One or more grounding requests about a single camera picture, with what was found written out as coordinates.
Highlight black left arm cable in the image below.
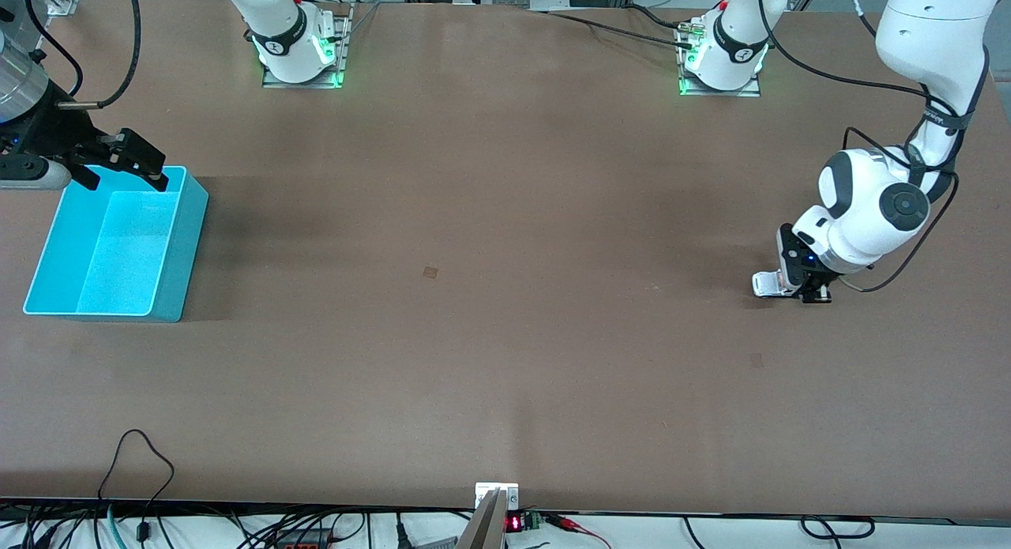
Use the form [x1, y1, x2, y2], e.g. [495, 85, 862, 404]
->
[757, 0, 992, 294]

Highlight black cable on table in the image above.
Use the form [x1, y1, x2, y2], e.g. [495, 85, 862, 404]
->
[545, 4, 697, 49]

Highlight black cable with metal plug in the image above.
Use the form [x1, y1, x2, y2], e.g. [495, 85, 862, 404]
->
[57, 0, 142, 110]

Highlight cyan plastic storage bin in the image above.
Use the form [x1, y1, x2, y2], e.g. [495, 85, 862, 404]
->
[22, 165, 210, 323]

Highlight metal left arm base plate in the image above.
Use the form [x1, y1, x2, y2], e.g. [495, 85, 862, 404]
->
[677, 24, 761, 98]

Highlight red and black clip lead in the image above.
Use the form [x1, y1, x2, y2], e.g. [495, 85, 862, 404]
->
[543, 513, 613, 549]

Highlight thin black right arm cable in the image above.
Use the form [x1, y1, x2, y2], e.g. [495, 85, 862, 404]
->
[24, 0, 85, 98]

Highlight looped black cable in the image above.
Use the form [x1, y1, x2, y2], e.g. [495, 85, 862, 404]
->
[96, 429, 175, 542]

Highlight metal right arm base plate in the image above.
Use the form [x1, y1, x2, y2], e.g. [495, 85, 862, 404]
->
[262, 4, 350, 89]

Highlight coiled black cable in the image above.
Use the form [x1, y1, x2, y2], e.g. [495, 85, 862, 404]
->
[799, 515, 876, 541]

